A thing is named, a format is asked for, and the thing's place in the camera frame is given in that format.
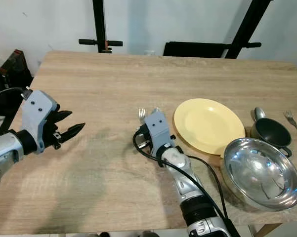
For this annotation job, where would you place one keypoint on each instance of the yellow plate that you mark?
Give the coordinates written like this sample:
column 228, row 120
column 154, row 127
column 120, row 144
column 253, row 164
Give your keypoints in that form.
column 210, row 126

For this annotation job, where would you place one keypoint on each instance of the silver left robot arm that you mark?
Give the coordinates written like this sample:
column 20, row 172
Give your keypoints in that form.
column 1, row 150

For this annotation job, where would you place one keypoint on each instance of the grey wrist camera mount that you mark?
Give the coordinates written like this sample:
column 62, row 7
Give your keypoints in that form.
column 158, row 127
column 42, row 111

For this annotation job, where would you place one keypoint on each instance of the black slanted bench frame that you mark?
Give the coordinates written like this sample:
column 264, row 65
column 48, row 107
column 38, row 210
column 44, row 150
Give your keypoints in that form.
column 197, row 49

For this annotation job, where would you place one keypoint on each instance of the white wall socket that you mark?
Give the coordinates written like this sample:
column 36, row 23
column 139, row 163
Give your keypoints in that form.
column 149, row 52

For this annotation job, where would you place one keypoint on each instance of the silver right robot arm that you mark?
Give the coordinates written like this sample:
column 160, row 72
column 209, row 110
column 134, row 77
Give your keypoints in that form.
column 192, row 197

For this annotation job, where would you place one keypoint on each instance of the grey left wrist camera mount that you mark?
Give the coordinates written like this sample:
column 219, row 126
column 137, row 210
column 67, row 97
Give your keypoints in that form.
column 42, row 111

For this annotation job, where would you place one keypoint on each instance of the shiny steel bowl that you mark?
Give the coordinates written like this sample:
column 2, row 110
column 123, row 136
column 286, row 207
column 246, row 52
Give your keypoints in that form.
column 262, row 175

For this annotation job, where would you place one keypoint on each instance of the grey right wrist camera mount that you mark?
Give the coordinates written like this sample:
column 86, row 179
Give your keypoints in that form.
column 158, row 127

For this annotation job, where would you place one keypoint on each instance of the black red box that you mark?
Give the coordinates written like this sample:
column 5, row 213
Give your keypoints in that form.
column 16, row 66

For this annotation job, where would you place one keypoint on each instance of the dark green mug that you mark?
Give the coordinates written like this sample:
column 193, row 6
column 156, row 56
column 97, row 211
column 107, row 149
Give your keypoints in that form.
column 269, row 131

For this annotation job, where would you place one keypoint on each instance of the steel spoon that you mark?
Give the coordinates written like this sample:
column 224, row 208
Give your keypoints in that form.
column 259, row 113
column 154, row 111

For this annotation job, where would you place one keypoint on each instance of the steel fork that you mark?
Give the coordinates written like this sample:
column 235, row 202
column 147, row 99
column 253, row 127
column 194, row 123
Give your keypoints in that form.
column 291, row 120
column 142, row 114

